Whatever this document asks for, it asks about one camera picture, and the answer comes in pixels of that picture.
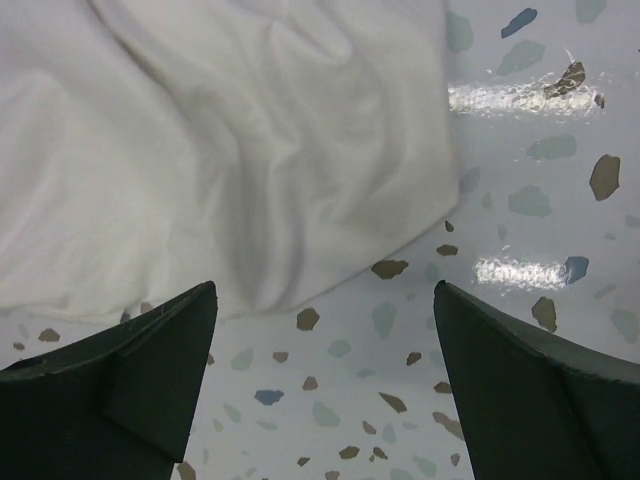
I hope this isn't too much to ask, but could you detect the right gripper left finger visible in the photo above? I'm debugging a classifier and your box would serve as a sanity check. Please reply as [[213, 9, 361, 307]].
[[1, 282, 218, 480]]

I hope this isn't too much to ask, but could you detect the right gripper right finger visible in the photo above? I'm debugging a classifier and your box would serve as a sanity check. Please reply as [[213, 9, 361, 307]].
[[433, 281, 639, 480]]

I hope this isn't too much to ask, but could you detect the white printed t shirt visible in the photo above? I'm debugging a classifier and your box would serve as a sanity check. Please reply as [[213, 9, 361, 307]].
[[1, 1, 459, 323]]

